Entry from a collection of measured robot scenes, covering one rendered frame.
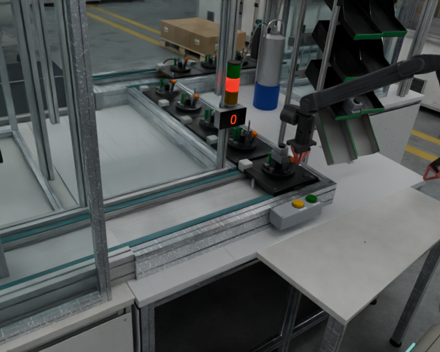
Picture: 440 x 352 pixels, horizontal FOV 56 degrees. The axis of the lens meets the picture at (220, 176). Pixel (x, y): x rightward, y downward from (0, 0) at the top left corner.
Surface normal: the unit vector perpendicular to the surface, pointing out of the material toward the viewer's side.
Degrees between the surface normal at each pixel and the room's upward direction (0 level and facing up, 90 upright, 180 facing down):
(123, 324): 90
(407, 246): 0
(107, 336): 90
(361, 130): 45
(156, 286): 0
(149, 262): 90
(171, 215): 0
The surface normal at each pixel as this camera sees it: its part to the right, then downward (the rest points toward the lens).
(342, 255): 0.07, -0.85
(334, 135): 0.34, -0.25
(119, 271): 0.55, 0.47
